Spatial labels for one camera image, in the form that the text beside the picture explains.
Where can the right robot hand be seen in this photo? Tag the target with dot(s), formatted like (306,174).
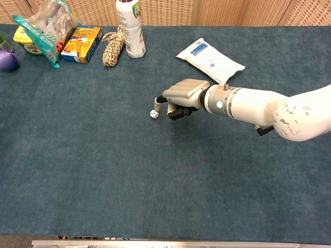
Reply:
(186,93)

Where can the white die with red dot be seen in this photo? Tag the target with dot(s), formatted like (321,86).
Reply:
(154,114)

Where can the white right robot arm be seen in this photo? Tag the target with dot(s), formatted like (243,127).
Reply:
(258,103)

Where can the white wet wipes pack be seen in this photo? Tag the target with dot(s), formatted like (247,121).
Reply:
(210,60)

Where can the white plastic bottle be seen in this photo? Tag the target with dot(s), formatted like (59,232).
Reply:
(132,33)

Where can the woven wicker screen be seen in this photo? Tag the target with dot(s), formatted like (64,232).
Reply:
(207,11)

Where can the teal felt table cloth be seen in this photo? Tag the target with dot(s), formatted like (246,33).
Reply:
(129,168)

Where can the orange juice carton box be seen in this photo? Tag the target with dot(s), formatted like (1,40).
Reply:
(81,45)

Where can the teal clear snack bag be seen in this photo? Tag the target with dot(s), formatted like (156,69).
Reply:
(44,36)

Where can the yellow lidded tub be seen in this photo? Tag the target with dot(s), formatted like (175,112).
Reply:
(26,42)

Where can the purple ball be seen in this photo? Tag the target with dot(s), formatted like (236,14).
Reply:
(7,60)

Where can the green can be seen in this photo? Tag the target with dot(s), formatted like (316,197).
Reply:
(5,44)

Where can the aluminium frame rail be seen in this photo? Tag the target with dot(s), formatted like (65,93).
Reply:
(155,244)

